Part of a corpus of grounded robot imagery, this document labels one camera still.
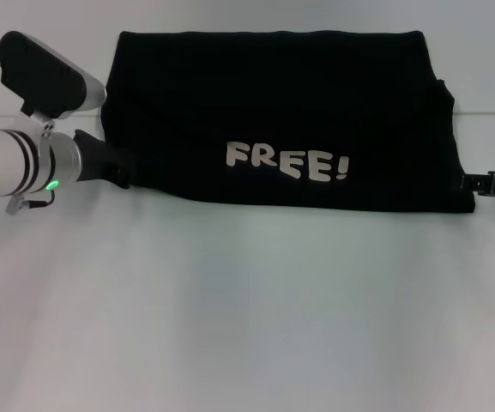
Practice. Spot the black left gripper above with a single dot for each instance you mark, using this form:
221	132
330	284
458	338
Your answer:
94	156

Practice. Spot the black shirt with FREE print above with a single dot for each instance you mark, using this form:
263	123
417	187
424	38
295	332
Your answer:
273	86

